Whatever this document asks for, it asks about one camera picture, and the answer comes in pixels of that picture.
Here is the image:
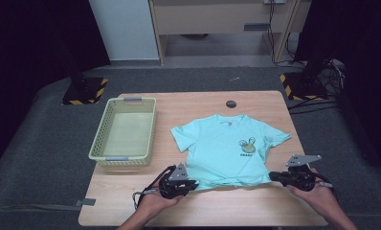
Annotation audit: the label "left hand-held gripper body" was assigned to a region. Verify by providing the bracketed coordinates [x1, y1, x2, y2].
[158, 162, 193, 200]

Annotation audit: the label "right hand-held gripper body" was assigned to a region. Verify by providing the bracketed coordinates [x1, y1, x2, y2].
[276, 154, 323, 193]

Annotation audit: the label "light blue t-shirt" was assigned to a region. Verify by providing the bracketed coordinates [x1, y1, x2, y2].
[169, 113, 293, 192]

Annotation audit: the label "person's right hand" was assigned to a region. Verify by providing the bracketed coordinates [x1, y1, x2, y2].
[285, 167, 337, 213]

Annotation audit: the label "person's left hand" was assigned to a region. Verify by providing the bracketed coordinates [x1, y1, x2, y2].
[135, 191, 185, 221]

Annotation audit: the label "pale green plastic basket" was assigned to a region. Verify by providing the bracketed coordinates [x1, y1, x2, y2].
[88, 96, 158, 168]

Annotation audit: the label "grey tape strip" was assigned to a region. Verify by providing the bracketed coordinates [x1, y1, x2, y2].
[74, 197, 97, 208]

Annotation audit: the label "black yellow striped stand base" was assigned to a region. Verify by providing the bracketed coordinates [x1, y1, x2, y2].
[279, 72, 328, 102]
[61, 76, 109, 106]

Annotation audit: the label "white cabinet panel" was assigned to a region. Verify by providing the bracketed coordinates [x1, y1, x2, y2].
[87, 0, 161, 61]

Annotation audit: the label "beige wooden desk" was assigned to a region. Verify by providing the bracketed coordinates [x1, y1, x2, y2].
[148, 0, 311, 66]

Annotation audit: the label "right hand-held gripper cable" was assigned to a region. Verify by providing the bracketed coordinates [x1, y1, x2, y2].
[315, 172, 339, 199]

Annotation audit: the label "hand-held gripper cable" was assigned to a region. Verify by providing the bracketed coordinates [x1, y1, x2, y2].
[132, 164, 177, 211]
[315, 172, 339, 199]

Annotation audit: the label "left hand-held gripper cable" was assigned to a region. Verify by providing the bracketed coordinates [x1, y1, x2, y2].
[132, 164, 177, 211]

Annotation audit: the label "black floor cables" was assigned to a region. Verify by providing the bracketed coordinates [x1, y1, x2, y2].
[287, 58, 346, 115]

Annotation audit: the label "black hanging desk cables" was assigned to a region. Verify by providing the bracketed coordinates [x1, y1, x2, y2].
[266, 0, 307, 67]

